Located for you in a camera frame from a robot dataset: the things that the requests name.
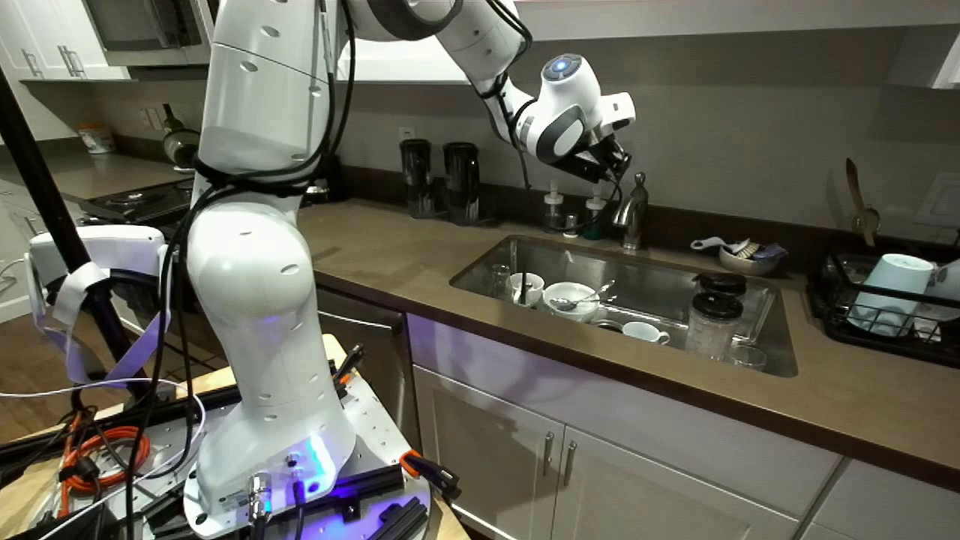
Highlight black dish rack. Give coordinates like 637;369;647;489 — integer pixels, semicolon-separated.
803;246;960;369

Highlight large white bowl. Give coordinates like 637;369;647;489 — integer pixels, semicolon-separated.
539;279;603;326

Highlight black stove top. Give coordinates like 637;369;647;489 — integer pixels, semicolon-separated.
81;178;194;229

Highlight dark kettle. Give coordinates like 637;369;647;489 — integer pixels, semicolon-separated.
157;102;205;171

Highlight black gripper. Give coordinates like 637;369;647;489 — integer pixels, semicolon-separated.
557;133;639;193

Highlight white container in rack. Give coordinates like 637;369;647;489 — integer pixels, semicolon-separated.
860;248;939;307

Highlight over-range microwave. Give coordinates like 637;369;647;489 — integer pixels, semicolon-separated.
81;0;229;70

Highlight white mug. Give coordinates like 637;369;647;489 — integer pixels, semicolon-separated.
619;317;675;349

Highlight white upper cabinets by microwave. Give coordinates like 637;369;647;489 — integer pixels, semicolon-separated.
0;0;136;83

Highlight metal faucet handle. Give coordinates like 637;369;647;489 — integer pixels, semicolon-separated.
624;168;650;211

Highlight black canister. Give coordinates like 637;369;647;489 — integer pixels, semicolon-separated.
396;136;439;218
442;139;482;229

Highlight white cabinets under sink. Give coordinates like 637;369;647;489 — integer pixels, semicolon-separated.
401;308;960;540

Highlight small white bowl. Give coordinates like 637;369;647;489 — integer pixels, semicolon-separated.
501;270;550;311

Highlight white strap device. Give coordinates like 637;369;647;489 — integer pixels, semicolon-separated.
23;221;174;396

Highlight soap dispenser with green liquid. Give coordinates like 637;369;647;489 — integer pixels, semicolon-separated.
582;189;610;242

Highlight glass jar with black lid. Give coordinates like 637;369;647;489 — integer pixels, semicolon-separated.
685;289;748;363
696;270;750;300

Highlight bowl with sponge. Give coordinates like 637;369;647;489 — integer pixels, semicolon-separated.
688;233;788;279

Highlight dishwasher front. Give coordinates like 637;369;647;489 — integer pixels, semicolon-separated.
315;283;414;444

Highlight soap dispenser with dark liquid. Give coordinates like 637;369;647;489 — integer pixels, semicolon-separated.
539;184;564;233

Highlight black tripod pole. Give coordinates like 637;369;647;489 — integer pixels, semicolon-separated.
0;67;136;367

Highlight stainless steel sink basin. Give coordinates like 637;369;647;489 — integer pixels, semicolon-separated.
447;233;800;381

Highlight orange cable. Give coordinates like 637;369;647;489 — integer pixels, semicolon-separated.
50;422;157;501

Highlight chrome kitchen faucet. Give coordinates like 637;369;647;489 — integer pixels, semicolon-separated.
610;189;650;255

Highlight wooden spatula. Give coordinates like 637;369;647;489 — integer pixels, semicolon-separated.
844;157;884;248

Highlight white upper cabinet over sink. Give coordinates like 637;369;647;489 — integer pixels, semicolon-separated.
514;0;960;94

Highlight robot cart table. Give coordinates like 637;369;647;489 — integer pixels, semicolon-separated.
0;332;475;540

